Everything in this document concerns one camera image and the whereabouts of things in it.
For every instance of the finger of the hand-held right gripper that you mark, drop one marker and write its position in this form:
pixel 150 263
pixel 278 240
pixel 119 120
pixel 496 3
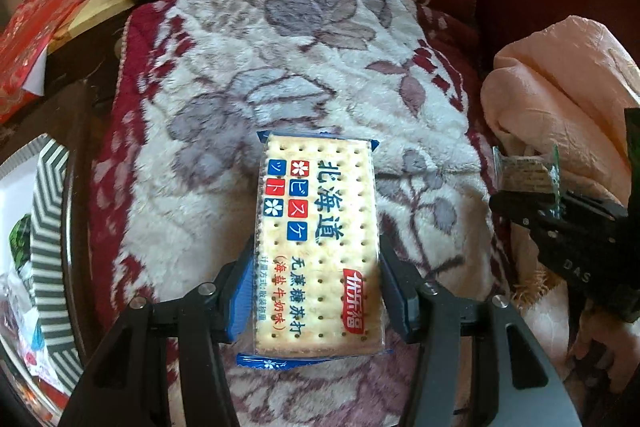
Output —
pixel 520 207
pixel 595 208

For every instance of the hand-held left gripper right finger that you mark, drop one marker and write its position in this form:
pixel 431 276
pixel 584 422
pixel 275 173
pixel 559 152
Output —
pixel 397 302

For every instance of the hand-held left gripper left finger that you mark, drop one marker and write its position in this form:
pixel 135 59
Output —
pixel 240 302

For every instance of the green clear cookie packet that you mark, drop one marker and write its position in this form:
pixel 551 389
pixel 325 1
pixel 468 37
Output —
pixel 525 172

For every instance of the white blue cracker packet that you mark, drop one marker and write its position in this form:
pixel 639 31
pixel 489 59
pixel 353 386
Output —
pixel 317 232

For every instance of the striped cardboard box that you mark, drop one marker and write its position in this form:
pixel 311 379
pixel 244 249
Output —
pixel 47 232

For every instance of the clear plastic snack bag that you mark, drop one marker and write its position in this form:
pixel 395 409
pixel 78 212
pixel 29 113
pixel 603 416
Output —
pixel 15 307

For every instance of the person's right hand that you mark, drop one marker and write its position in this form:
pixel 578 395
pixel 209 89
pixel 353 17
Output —
pixel 600 347

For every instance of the peach fleece blanket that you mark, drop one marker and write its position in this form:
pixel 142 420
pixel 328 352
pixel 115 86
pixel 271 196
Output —
pixel 560 82

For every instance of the blue snack packet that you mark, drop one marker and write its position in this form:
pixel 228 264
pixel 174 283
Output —
pixel 35 336

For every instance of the dark green snack packet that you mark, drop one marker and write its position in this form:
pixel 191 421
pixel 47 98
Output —
pixel 20 239

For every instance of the floral plush blanket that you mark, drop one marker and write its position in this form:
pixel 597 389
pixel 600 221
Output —
pixel 300 57

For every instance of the wooden table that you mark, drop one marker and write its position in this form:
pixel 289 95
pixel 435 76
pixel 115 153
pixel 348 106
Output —
pixel 95 4

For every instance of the red printed table cover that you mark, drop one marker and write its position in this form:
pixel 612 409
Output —
pixel 30 42

